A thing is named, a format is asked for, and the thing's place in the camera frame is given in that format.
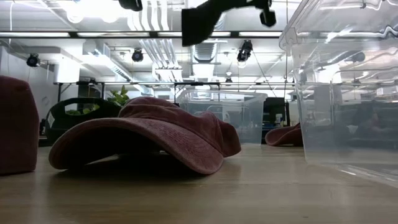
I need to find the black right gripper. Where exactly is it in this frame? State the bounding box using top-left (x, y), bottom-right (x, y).
top-left (181, 0), bottom-right (277, 47)

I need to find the maroon baseball cap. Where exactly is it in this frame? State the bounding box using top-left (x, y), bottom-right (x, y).
top-left (0, 75), bottom-right (40, 175)
top-left (48, 96), bottom-right (243, 175)
top-left (264, 122), bottom-right (304, 147)

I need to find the black cap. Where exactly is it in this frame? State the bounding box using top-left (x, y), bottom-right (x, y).
top-left (45, 97), bottom-right (123, 146)

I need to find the black track spotlight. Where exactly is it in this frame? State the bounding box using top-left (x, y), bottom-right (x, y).
top-left (131, 48), bottom-right (144, 63)
top-left (236, 39), bottom-right (254, 62)
top-left (26, 53), bottom-right (41, 68)

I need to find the green artificial plant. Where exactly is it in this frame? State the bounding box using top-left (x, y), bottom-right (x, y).
top-left (64, 85), bottom-right (131, 116)

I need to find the small clear plastic bin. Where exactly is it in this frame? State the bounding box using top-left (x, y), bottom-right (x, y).
top-left (176, 89), bottom-right (268, 145)

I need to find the black computer monitor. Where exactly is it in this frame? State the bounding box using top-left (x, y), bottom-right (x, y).
top-left (262, 96), bottom-right (287, 129)

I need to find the large clear plastic bin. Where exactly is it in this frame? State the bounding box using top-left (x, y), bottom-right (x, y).
top-left (279, 0), bottom-right (398, 189)

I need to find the person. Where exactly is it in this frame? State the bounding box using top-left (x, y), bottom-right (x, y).
top-left (351, 102), bottom-right (394, 138)

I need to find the grey ribbed air duct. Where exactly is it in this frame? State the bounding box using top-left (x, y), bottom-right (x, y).
top-left (192, 42), bottom-right (219, 63)

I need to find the black aluminium rig frame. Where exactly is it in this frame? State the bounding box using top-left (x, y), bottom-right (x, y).
top-left (0, 30), bottom-right (283, 39)

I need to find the black background workbench frame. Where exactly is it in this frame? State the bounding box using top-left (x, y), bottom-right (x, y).
top-left (53, 80), bottom-right (296, 103)

